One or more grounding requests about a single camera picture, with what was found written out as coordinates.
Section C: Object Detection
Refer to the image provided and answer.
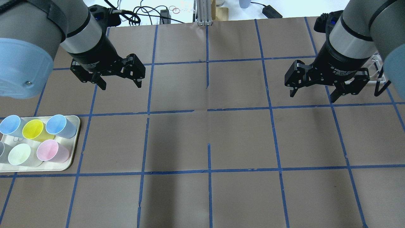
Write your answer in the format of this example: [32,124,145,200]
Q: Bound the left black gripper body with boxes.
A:
[70,37,123,83]

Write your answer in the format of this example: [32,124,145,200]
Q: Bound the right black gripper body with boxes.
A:
[308,43,370,86]

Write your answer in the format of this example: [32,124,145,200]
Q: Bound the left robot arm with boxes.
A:
[0,0,146,99]

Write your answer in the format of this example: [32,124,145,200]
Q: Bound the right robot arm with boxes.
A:
[284,0,405,103]

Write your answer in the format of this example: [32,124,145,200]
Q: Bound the blue cup right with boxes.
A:
[45,114,77,138]

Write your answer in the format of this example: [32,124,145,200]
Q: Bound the yellow cup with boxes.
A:
[22,119,55,142]

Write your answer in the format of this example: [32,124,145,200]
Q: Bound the pink cup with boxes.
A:
[36,139,70,163]

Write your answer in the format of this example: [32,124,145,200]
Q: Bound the blue cup on desk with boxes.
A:
[239,0,251,9]

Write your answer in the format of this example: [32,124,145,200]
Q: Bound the blue cup far left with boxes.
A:
[0,115,27,138]

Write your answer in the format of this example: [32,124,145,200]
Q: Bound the pale green cup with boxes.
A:
[8,144,43,167]

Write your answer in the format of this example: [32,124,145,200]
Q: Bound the black power adapter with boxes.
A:
[262,5,283,19]

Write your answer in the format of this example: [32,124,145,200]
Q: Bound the cream plastic tray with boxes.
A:
[0,115,81,174]

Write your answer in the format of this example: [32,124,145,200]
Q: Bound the wooden mug tree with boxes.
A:
[210,0,229,21]

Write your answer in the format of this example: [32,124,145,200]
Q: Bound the white wire cup rack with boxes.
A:
[346,54,391,97]

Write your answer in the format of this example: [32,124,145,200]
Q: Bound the black cable bundle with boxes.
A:
[106,0,185,26]

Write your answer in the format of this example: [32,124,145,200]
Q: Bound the aluminium frame post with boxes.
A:
[195,0,213,26]

